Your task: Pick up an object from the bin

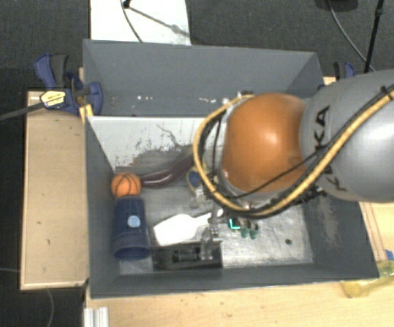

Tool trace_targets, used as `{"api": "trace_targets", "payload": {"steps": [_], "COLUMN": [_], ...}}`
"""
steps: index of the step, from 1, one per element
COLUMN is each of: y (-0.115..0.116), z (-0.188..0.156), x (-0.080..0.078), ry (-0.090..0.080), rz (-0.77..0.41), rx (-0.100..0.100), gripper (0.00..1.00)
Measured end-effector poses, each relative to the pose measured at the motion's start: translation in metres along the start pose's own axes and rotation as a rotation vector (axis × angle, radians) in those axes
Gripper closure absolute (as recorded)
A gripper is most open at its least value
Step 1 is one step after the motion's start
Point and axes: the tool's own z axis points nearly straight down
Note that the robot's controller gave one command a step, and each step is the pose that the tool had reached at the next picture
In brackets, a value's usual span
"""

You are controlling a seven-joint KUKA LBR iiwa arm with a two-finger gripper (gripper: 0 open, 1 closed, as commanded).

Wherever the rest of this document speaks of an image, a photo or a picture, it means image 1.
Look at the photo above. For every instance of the grey metal bin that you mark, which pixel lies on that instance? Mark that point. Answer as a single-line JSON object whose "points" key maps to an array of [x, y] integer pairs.
{"points": [[169, 77]]}

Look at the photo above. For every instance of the orange toy basketball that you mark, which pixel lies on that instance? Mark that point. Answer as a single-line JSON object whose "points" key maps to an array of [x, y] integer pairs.
{"points": [[126, 184]]}

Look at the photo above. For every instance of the white plastic bottle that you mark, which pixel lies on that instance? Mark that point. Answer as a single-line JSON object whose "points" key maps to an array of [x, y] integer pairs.
{"points": [[174, 228]]}

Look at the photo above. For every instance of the pale wood board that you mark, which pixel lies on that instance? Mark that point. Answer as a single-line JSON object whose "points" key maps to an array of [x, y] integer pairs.
{"points": [[55, 189]]}

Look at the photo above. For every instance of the dark purple toy eggplant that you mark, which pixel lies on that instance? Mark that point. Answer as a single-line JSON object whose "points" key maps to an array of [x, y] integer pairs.
{"points": [[164, 179]]}

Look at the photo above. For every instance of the dark blue cup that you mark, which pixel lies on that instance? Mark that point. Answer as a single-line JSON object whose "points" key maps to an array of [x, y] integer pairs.
{"points": [[130, 230]]}

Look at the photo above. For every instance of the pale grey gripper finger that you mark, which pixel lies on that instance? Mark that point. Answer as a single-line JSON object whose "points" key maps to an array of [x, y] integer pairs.
{"points": [[216, 240], [206, 247]]}

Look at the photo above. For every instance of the blue and yellow small object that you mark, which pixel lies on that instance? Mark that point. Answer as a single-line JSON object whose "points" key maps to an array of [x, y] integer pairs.
{"points": [[192, 179]]}

